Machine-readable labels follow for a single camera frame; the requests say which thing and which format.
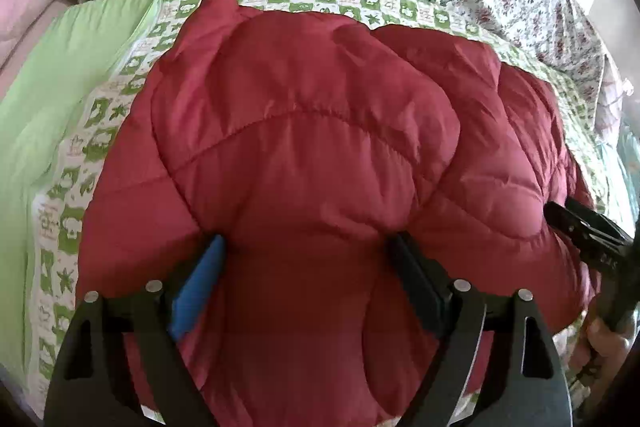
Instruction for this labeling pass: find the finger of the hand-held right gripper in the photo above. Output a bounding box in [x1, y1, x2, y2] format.
[544, 201, 638, 270]

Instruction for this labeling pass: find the light green bedsheet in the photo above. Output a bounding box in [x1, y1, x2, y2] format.
[0, 0, 166, 378]

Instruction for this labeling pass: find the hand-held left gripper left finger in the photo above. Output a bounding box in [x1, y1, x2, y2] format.
[42, 234, 228, 427]

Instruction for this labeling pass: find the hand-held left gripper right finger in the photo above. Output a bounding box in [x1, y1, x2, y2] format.
[387, 232, 573, 427]

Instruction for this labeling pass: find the person's right hand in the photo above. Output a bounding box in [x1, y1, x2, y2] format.
[570, 317, 633, 403]

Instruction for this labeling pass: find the red quilted jacket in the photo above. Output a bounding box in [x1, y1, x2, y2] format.
[75, 0, 601, 427]

